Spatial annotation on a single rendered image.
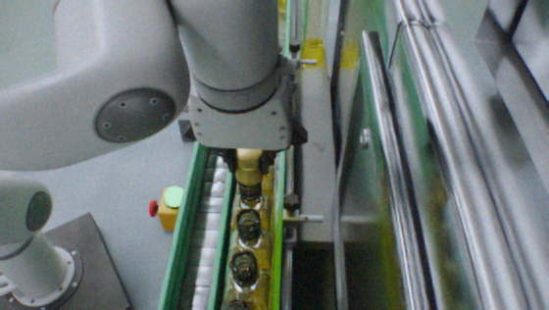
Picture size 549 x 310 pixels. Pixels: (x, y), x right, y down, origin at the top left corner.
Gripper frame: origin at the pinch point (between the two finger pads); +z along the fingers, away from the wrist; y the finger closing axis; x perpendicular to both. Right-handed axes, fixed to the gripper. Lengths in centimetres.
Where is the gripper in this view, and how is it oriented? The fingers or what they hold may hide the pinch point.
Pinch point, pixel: (249, 155)
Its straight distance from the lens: 50.5
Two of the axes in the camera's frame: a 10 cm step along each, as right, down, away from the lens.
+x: -0.6, 8.9, -4.5
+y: -10.0, -0.5, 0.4
